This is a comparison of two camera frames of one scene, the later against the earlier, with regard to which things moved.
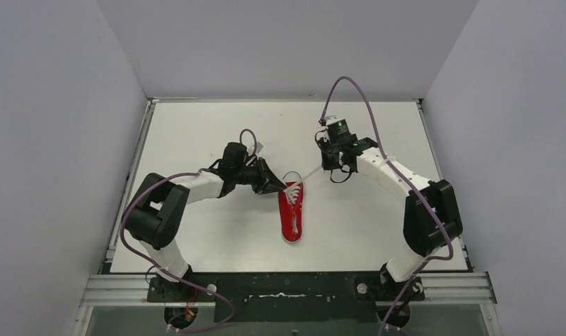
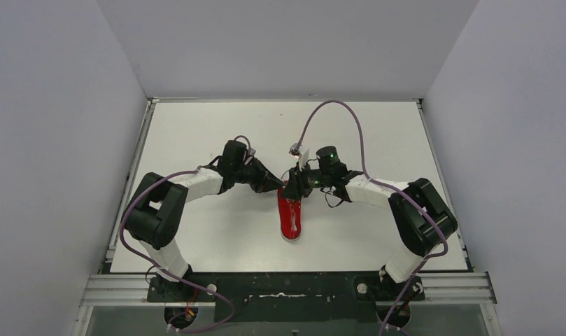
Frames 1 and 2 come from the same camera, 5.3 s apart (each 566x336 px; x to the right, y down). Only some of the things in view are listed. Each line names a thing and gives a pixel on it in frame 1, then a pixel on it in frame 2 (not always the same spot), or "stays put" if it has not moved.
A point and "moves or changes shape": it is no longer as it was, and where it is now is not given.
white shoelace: x=292 y=190 moves or changes shape
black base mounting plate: x=287 y=297 stays put
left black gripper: x=262 y=174 stays put
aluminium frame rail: x=476 y=288 stays put
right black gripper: x=324 y=143 → x=296 y=186
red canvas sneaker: x=290 y=200 stays put
